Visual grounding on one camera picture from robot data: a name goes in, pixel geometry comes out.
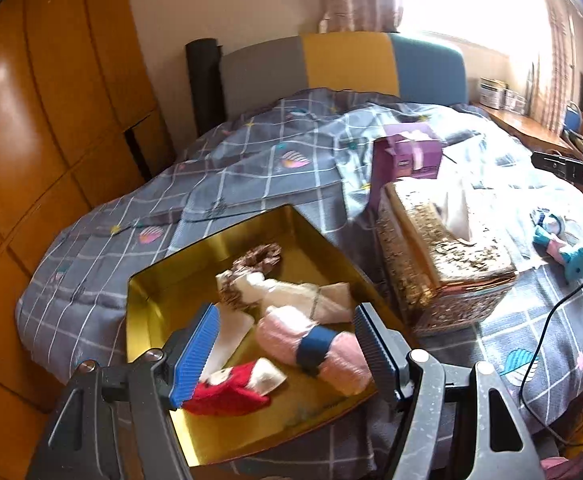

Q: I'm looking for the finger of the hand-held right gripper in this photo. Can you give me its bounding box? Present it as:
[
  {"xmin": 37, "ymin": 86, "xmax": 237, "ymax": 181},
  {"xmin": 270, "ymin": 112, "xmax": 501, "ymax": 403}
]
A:
[{"xmin": 531, "ymin": 151, "xmax": 572, "ymax": 177}]

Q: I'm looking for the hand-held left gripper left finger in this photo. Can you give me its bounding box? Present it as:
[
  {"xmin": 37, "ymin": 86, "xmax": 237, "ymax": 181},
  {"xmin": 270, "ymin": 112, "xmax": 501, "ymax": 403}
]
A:
[{"xmin": 25, "ymin": 302, "xmax": 220, "ymax": 480}]

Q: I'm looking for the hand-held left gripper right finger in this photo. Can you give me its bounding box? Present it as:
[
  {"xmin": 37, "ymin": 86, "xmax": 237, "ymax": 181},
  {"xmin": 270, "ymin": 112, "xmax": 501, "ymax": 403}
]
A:
[{"xmin": 354, "ymin": 302, "xmax": 547, "ymax": 480}]

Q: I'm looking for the red and white sock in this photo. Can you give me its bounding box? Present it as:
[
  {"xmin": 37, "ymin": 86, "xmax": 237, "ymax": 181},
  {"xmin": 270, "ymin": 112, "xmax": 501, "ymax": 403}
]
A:
[{"xmin": 184, "ymin": 357, "xmax": 288, "ymax": 417}]

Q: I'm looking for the blue and pink plush toy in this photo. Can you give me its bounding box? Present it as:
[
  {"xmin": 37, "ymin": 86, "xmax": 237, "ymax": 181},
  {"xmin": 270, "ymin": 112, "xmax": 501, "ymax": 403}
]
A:
[{"xmin": 532, "ymin": 225, "xmax": 575, "ymax": 263}]

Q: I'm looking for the gold tin box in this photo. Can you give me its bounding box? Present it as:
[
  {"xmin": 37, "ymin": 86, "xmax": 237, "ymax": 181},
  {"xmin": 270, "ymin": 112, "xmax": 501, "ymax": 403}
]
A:
[{"xmin": 125, "ymin": 203, "xmax": 419, "ymax": 470}]

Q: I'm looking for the pink towel blue band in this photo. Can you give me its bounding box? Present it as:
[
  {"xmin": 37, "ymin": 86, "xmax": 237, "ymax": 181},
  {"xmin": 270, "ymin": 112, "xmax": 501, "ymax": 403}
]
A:
[{"xmin": 256, "ymin": 305, "xmax": 372, "ymax": 396}]

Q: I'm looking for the beige towel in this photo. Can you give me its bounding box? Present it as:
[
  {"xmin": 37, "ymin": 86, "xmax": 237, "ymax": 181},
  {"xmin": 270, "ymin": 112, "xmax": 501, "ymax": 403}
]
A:
[{"xmin": 266, "ymin": 280, "xmax": 355, "ymax": 323}]

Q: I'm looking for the brown scrunchie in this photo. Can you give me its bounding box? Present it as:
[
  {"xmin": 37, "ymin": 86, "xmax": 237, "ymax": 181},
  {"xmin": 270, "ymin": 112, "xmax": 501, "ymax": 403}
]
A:
[{"xmin": 230, "ymin": 241, "xmax": 283, "ymax": 276}]

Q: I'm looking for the wooden desk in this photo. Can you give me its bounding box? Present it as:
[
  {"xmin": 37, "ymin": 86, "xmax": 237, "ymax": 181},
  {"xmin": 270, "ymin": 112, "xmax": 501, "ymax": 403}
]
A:
[{"xmin": 471, "ymin": 102, "xmax": 572, "ymax": 153}]

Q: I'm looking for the small white carton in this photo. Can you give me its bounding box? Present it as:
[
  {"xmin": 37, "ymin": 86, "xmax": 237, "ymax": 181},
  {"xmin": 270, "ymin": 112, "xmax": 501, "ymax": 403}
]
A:
[{"xmin": 504, "ymin": 87, "xmax": 528, "ymax": 115}]

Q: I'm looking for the ornate gold tissue box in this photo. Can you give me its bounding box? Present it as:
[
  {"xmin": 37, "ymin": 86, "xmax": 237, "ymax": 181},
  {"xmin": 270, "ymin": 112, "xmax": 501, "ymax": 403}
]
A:
[{"xmin": 376, "ymin": 179, "xmax": 518, "ymax": 337}]

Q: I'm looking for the purple carton box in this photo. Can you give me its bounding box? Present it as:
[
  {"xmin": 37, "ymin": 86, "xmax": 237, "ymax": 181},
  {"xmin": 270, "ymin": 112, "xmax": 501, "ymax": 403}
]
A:
[{"xmin": 373, "ymin": 122, "xmax": 445, "ymax": 181}]

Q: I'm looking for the window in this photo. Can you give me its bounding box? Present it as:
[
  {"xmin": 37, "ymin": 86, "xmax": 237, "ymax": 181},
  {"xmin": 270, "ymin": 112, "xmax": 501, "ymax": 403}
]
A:
[{"xmin": 396, "ymin": 0, "xmax": 552, "ymax": 61}]

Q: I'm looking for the grey checked quilt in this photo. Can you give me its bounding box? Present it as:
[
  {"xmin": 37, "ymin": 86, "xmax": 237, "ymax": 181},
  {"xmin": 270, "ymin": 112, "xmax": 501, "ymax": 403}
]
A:
[{"xmin": 15, "ymin": 86, "xmax": 583, "ymax": 480}]

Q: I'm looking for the grey yellow blue headboard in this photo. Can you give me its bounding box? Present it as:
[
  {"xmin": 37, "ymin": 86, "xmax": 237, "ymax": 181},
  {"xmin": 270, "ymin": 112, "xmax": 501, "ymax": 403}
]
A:
[{"xmin": 220, "ymin": 31, "xmax": 469, "ymax": 121}]

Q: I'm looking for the pink cloth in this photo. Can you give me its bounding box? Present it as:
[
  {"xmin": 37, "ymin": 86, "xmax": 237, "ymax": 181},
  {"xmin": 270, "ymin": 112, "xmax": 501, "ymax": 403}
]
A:
[{"xmin": 541, "ymin": 452, "xmax": 583, "ymax": 480}]

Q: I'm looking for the black rolled mat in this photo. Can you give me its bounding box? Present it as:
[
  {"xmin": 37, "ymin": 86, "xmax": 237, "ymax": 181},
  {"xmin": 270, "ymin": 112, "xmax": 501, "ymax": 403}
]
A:
[{"xmin": 186, "ymin": 37, "xmax": 227, "ymax": 136}]

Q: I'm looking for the wooden wardrobe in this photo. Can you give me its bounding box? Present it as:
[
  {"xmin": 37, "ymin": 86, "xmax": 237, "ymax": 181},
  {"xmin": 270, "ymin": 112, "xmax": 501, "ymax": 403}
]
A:
[{"xmin": 0, "ymin": 0, "xmax": 177, "ymax": 480}]

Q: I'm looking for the black cable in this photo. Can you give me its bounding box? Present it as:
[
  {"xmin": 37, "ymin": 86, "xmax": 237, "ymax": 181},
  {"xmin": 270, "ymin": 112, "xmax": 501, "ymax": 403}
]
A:
[{"xmin": 519, "ymin": 252, "xmax": 583, "ymax": 448}]

